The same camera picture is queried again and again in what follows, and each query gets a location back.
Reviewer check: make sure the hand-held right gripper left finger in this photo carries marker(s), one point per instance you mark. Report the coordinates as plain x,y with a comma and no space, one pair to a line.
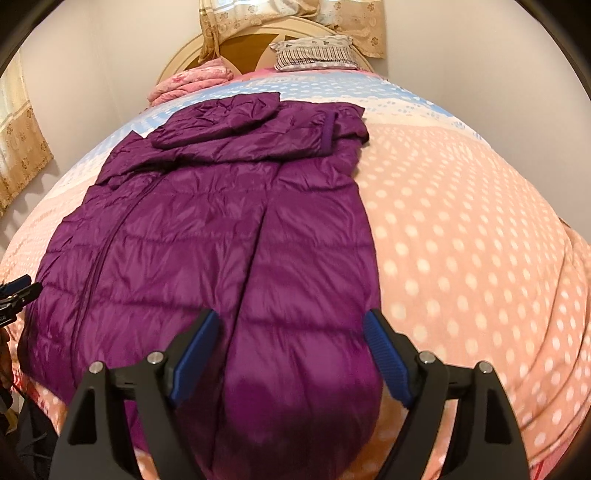
196,353

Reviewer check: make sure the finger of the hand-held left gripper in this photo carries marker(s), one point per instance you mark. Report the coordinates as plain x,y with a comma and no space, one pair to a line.
27,296
14,285

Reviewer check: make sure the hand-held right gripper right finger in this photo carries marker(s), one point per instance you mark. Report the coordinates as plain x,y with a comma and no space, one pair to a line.
383,355

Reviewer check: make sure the purple hooded puffer jacket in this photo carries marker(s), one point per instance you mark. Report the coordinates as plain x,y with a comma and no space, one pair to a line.
184,230

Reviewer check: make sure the dark cloth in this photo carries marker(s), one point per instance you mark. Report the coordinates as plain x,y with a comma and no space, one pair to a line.
27,438

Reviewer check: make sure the cream floral window curtain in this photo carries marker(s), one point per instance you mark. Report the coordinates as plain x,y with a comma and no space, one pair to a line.
364,32
23,152

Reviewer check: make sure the polka dot bedsheet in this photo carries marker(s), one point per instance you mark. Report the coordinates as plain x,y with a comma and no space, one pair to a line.
461,230

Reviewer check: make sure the pink folded blanket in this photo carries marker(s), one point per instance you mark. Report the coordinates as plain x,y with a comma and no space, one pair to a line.
189,81

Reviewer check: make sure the cream wooden headboard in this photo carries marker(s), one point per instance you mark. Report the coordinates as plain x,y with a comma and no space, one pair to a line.
249,50

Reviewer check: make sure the striped floral pillow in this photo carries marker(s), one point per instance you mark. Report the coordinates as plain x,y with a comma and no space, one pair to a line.
314,53

